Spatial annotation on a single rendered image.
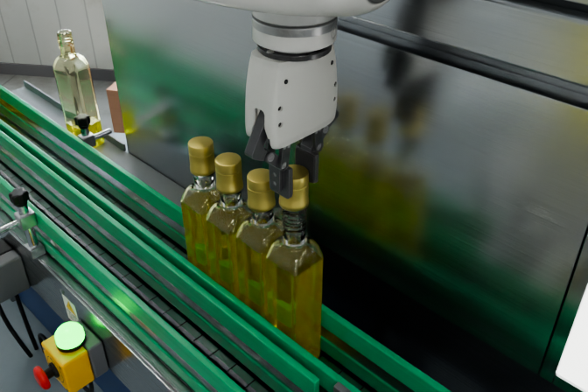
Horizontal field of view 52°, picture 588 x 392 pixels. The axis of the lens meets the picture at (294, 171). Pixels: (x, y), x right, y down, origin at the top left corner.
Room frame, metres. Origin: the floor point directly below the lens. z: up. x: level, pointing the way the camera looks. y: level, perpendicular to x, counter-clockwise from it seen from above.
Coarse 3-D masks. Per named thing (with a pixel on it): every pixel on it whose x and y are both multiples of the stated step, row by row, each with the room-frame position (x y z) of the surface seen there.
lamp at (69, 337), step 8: (64, 328) 0.66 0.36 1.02; (72, 328) 0.66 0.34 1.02; (80, 328) 0.66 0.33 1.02; (56, 336) 0.64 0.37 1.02; (64, 336) 0.64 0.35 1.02; (72, 336) 0.64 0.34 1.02; (80, 336) 0.65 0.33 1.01; (56, 344) 0.64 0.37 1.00; (64, 344) 0.63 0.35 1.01; (72, 344) 0.64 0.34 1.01; (80, 344) 0.64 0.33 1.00; (64, 352) 0.63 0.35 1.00
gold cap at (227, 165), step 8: (232, 152) 0.68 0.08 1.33; (216, 160) 0.66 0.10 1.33; (224, 160) 0.66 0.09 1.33; (232, 160) 0.66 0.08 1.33; (240, 160) 0.66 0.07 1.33; (216, 168) 0.65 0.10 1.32; (224, 168) 0.64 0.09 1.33; (232, 168) 0.64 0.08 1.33; (240, 168) 0.65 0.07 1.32; (216, 176) 0.65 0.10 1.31; (224, 176) 0.64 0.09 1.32; (232, 176) 0.64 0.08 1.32; (240, 176) 0.65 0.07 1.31; (216, 184) 0.66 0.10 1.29; (224, 184) 0.64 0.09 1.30; (232, 184) 0.64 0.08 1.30; (240, 184) 0.65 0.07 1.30; (224, 192) 0.64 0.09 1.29; (232, 192) 0.64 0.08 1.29
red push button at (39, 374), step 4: (36, 368) 0.62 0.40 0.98; (40, 368) 0.62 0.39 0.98; (48, 368) 0.62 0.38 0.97; (36, 372) 0.61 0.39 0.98; (40, 372) 0.61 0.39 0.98; (44, 372) 0.61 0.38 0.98; (48, 372) 0.62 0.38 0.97; (52, 372) 0.62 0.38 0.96; (36, 376) 0.61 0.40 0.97; (40, 376) 0.60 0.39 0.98; (44, 376) 0.60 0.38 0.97; (48, 376) 0.61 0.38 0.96; (52, 376) 0.62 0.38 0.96; (36, 380) 0.61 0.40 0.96; (40, 380) 0.60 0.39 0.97; (44, 380) 0.60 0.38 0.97; (48, 380) 0.60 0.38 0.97; (40, 384) 0.60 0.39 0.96; (44, 384) 0.60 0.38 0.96; (48, 384) 0.60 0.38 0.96; (44, 388) 0.60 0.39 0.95; (48, 388) 0.60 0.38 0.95
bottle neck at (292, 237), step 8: (304, 208) 0.58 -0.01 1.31; (288, 216) 0.57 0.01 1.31; (296, 216) 0.57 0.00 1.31; (304, 216) 0.57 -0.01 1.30; (288, 224) 0.57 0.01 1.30; (296, 224) 0.57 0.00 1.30; (304, 224) 0.57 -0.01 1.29; (288, 232) 0.57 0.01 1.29; (296, 232) 0.57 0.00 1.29; (304, 232) 0.58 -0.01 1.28; (288, 240) 0.57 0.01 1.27; (296, 240) 0.57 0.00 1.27; (304, 240) 0.58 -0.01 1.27
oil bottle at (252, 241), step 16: (272, 224) 0.61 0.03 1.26; (240, 240) 0.61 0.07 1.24; (256, 240) 0.59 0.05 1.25; (272, 240) 0.60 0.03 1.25; (240, 256) 0.61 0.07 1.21; (256, 256) 0.59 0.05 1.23; (240, 272) 0.61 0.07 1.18; (256, 272) 0.59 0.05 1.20; (240, 288) 0.62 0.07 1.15; (256, 288) 0.59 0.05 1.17; (256, 304) 0.59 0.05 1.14
